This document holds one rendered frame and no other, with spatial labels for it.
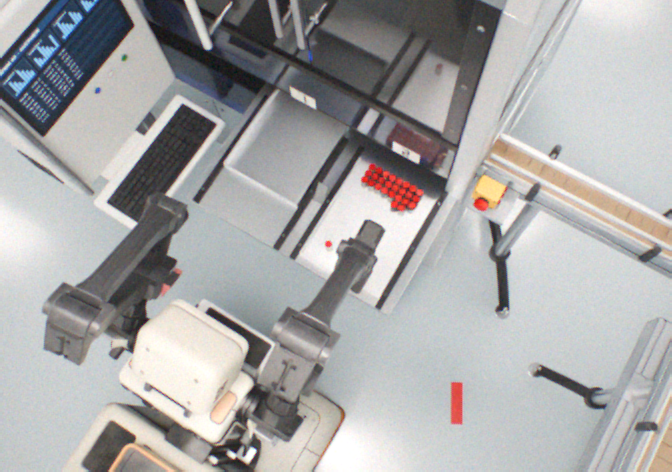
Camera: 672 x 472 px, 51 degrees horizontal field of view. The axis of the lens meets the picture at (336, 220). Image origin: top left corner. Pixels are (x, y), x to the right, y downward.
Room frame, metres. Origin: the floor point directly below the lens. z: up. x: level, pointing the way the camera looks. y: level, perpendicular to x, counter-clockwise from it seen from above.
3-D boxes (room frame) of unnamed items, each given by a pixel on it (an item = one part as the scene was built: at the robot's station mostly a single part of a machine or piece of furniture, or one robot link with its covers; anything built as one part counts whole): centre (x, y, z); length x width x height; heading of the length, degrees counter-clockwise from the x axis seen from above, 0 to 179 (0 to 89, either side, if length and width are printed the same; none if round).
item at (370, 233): (0.42, -0.05, 1.28); 0.11 x 0.09 x 0.12; 145
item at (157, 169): (0.90, 0.52, 0.82); 0.40 x 0.14 x 0.02; 140
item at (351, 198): (0.57, -0.09, 0.90); 0.34 x 0.26 x 0.04; 142
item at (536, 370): (0.03, -0.87, 0.07); 0.50 x 0.08 x 0.14; 52
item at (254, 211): (0.72, 0.01, 0.87); 0.70 x 0.48 x 0.02; 52
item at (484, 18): (0.67, -0.31, 1.40); 0.04 x 0.01 x 0.80; 52
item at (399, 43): (0.80, -0.16, 1.50); 0.43 x 0.01 x 0.59; 52
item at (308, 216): (0.65, 0.07, 0.91); 0.14 x 0.03 x 0.06; 142
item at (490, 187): (0.60, -0.43, 0.99); 0.08 x 0.07 x 0.07; 142
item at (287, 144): (0.88, 0.10, 0.90); 0.34 x 0.26 x 0.04; 142
